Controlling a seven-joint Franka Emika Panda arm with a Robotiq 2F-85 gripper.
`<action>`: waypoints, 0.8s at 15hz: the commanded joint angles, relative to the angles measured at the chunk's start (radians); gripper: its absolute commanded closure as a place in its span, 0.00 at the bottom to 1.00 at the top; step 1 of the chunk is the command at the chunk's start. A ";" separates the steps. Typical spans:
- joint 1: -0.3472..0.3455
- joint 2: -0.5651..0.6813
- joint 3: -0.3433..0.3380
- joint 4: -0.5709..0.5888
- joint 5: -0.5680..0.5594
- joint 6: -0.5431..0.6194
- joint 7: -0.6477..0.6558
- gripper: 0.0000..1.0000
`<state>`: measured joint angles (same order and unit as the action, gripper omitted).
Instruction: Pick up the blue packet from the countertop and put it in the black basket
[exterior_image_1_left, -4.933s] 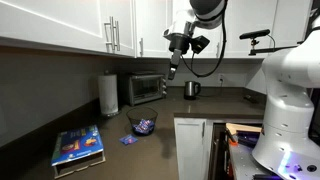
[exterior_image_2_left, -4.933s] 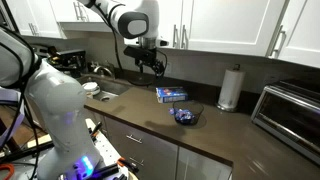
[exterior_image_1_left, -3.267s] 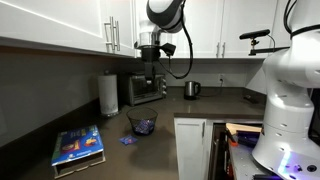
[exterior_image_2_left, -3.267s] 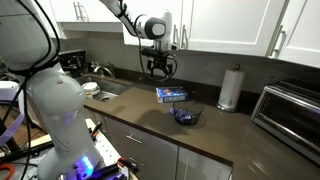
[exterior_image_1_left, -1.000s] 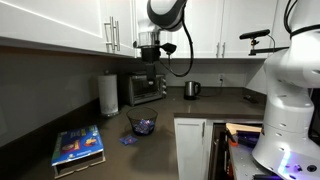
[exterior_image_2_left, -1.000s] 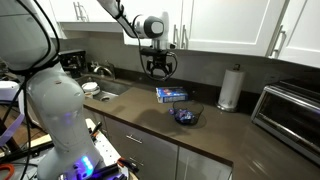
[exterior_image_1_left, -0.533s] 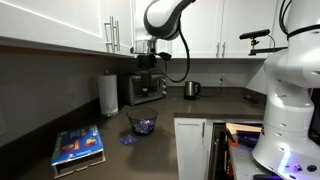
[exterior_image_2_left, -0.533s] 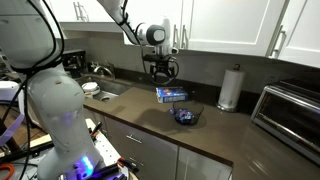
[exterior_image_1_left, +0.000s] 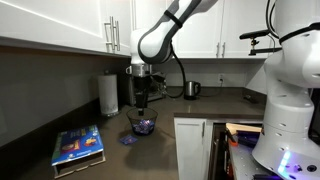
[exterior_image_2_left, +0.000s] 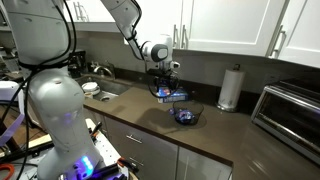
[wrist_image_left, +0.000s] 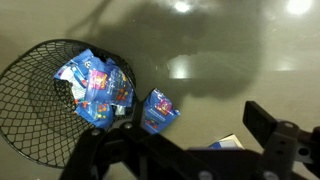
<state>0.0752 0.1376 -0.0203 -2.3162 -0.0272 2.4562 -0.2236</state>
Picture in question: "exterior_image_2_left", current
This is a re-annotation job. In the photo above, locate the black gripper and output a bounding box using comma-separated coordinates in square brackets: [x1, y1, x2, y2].
[146, 68, 180, 97]

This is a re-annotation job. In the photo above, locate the pile of blue packets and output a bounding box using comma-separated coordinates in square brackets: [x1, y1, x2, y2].
[176, 109, 196, 125]

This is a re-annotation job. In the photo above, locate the stainless steel sink basin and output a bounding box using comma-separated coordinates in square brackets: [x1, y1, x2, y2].
[74, 74, 132, 103]

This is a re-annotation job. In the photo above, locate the white paper towel roll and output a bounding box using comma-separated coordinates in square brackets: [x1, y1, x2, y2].
[216, 64, 246, 113]

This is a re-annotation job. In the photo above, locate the metal sink faucet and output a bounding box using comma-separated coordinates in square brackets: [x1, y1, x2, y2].
[89, 61, 116, 80]

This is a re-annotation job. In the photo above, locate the grey lower drawer front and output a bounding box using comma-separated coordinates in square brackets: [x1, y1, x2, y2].
[103, 116, 180, 180]

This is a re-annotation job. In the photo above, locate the grey lower cabinet door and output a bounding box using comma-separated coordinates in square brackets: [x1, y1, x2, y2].
[175, 146, 233, 180]

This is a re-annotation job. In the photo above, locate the wide white upper cabinet door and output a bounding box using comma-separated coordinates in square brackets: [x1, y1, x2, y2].
[181, 0, 288, 58]

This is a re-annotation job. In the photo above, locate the black coffee machine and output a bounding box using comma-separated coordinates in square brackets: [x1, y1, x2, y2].
[68, 49, 88, 80]

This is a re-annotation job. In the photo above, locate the stainless steel toaster oven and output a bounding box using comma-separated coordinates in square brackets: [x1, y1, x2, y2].
[251, 78, 320, 166]

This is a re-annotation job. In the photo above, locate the white appliance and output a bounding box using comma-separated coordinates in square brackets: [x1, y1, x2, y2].
[0, 79, 21, 103]

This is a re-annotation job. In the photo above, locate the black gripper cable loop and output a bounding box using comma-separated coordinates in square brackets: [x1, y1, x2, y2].
[147, 74, 181, 100]

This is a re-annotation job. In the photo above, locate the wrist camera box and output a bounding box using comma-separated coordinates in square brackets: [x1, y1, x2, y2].
[168, 61, 181, 70]

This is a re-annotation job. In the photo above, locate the black wire mesh basket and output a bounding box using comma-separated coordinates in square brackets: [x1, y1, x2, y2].
[172, 99, 205, 126]

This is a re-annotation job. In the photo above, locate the silver bar cabinet handle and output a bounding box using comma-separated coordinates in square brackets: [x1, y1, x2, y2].
[180, 24, 190, 51]
[269, 24, 288, 60]
[172, 23, 180, 50]

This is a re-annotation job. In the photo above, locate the silver drawer pull handle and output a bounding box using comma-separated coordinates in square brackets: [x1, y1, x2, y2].
[125, 134, 144, 145]
[128, 156, 145, 167]

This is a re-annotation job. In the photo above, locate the black handled tool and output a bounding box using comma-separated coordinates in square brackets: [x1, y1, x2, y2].
[89, 121, 104, 138]

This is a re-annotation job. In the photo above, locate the red handled tool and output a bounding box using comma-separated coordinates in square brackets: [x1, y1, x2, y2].
[116, 156, 140, 174]

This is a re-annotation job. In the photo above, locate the purple strap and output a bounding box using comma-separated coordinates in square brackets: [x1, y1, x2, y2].
[0, 113, 26, 148]

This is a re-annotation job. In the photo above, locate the orange ring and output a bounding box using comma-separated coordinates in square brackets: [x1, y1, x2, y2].
[0, 162, 16, 180]

